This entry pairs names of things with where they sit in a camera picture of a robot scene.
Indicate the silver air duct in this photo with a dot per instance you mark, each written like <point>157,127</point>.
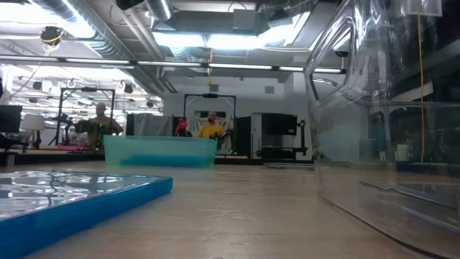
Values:
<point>160,9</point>

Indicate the black monitor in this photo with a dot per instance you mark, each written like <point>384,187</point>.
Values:
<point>10,118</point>

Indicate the teal translucent plastic bin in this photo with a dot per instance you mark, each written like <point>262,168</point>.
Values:
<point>161,145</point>

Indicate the dark background table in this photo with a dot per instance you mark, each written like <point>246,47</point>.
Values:
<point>54,157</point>

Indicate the ceiling light strip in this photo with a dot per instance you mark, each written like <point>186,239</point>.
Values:
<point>237,66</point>

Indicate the black equipment cabinet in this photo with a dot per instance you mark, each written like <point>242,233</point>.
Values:
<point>278,124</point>

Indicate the red object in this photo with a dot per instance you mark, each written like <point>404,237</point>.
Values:
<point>181,126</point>

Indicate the black metal frame stand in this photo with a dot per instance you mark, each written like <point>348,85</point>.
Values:
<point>210,95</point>
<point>89,89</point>

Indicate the grey cloth cover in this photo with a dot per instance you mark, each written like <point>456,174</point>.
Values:
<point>151,124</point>

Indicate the clear plastic bin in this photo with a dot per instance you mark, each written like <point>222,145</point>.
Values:
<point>359,144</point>

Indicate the pink flat object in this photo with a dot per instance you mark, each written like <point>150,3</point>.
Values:
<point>68,147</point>

